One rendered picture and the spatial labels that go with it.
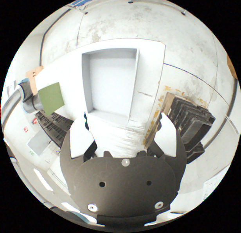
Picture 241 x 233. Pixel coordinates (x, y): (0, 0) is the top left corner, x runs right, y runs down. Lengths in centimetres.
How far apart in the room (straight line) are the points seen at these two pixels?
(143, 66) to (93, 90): 23
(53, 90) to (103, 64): 39
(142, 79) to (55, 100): 54
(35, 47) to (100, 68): 378
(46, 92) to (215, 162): 308
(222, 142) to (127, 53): 258
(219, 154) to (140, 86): 254
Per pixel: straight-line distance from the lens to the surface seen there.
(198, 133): 89
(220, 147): 257
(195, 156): 140
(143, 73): 26
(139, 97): 27
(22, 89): 59
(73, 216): 26
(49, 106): 57
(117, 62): 27
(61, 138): 56
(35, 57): 381
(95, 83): 32
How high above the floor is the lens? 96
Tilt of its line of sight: 54 degrees down
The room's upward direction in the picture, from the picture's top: 151 degrees counter-clockwise
